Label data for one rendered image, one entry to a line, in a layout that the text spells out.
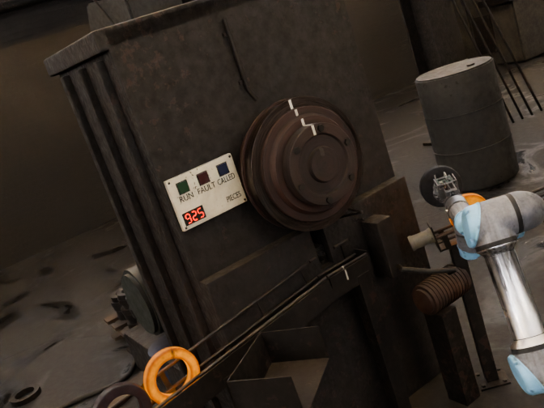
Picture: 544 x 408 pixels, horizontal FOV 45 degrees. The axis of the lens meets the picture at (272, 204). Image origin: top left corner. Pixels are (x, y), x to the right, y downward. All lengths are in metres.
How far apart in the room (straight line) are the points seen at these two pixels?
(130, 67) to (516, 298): 1.34
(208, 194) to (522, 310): 1.05
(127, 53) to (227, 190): 0.56
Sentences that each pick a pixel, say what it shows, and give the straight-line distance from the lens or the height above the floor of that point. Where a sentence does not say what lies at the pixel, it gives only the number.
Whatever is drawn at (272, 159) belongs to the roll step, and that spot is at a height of 1.19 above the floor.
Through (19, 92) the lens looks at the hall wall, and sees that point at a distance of 8.14.
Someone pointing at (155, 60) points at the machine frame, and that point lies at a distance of 2.19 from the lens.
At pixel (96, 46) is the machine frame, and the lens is 2.14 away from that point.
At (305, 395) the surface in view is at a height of 0.59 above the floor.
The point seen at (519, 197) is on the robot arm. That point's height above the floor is 0.95.
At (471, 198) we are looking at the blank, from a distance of 2.53.
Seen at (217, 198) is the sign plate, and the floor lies 1.11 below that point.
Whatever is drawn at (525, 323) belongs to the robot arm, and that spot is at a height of 0.65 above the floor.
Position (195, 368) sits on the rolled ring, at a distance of 2.17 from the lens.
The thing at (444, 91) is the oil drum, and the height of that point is 0.78.
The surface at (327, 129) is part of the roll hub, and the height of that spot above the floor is 1.22.
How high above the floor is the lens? 1.60
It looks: 15 degrees down
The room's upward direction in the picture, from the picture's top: 19 degrees counter-clockwise
